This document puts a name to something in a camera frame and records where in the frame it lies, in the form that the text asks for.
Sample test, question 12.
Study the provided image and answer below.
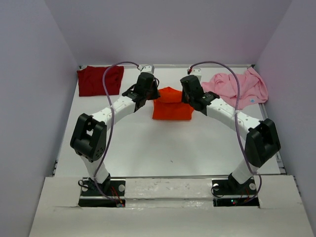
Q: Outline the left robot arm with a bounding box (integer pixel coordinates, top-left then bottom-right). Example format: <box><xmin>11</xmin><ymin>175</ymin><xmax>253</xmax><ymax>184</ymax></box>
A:
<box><xmin>70</xmin><ymin>72</ymin><xmax>159</xmax><ymax>195</ymax></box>

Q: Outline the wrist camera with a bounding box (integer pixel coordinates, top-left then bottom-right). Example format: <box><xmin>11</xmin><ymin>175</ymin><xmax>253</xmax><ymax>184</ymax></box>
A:
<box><xmin>187</xmin><ymin>68</ymin><xmax>202</xmax><ymax>77</ymax></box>
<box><xmin>137</xmin><ymin>65</ymin><xmax>155</xmax><ymax>75</ymax></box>

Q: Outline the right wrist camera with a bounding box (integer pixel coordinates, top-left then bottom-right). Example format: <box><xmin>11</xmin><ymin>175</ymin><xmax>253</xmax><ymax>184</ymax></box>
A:
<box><xmin>187</xmin><ymin>68</ymin><xmax>202</xmax><ymax>77</ymax></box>

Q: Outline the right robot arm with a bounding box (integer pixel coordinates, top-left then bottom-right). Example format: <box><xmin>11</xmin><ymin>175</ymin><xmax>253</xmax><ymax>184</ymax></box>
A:
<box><xmin>180</xmin><ymin>75</ymin><xmax>280</xmax><ymax>194</ymax></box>

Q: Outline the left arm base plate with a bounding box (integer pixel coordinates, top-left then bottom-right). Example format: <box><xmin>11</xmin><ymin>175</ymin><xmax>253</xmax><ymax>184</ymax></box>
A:
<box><xmin>78</xmin><ymin>178</ymin><xmax>126</xmax><ymax>208</ymax></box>

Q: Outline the dark red folded t-shirt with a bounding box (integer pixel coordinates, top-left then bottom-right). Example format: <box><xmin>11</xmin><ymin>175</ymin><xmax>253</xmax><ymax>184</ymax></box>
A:
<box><xmin>77</xmin><ymin>66</ymin><xmax>124</xmax><ymax>97</ymax></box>

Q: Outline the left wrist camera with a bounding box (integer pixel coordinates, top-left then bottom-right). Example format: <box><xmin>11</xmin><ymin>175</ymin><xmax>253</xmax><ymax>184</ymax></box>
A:
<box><xmin>137</xmin><ymin>65</ymin><xmax>155</xmax><ymax>75</ymax></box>

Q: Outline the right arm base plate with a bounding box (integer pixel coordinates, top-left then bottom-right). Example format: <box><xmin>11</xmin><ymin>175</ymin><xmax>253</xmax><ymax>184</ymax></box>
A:
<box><xmin>211</xmin><ymin>178</ymin><xmax>260</xmax><ymax>207</ymax></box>

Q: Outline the pink t-shirt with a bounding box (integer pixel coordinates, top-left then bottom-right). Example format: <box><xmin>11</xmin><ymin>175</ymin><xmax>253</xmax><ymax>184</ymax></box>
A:
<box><xmin>201</xmin><ymin>67</ymin><xmax>269</xmax><ymax>110</ymax></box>

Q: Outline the orange t-shirt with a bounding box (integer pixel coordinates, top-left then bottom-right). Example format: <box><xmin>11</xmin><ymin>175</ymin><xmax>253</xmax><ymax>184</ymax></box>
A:
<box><xmin>152</xmin><ymin>87</ymin><xmax>194</xmax><ymax>121</ymax></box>

